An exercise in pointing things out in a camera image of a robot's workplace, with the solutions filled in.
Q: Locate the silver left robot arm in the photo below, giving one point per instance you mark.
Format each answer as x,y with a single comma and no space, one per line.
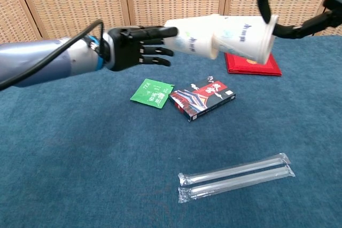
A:
40,59

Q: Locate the red certificate folder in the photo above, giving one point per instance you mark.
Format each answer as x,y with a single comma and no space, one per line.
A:
267,70

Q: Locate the clear wrapped drinking straw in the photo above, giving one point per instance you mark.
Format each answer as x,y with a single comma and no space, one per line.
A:
235,182
235,168

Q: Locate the green tea sachet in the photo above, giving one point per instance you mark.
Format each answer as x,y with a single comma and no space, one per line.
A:
151,93

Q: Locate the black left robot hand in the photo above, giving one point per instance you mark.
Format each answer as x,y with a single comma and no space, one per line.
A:
125,49

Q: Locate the red black printed card box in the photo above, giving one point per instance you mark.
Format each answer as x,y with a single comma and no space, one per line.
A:
203,98

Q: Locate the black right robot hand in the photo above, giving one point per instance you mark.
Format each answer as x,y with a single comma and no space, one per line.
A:
294,31

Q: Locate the blue table cloth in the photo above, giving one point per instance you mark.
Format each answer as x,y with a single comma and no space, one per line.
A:
107,158

